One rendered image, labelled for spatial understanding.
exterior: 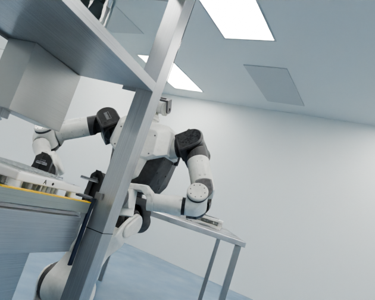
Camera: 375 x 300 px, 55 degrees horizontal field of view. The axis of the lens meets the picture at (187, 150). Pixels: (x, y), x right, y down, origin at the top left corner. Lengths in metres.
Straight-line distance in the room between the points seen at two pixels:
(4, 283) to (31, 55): 0.60
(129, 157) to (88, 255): 0.30
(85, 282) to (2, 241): 0.32
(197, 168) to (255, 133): 4.74
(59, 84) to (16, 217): 0.47
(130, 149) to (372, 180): 4.80
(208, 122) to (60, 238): 5.59
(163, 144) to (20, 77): 0.63
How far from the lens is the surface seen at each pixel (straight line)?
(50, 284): 1.41
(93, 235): 1.12
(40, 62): 1.14
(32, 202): 0.92
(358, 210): 5.57
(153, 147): 1.47
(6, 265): 1.02
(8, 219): 0.89
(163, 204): 1.32
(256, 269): 5.76
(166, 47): 1.18
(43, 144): 1.62
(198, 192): 1.30
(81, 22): 0.84
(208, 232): 2.38
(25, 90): 1.12
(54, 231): 1.02
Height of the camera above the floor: 1.00
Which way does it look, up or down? 8 degrees up
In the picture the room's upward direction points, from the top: 18 degrees clockwise
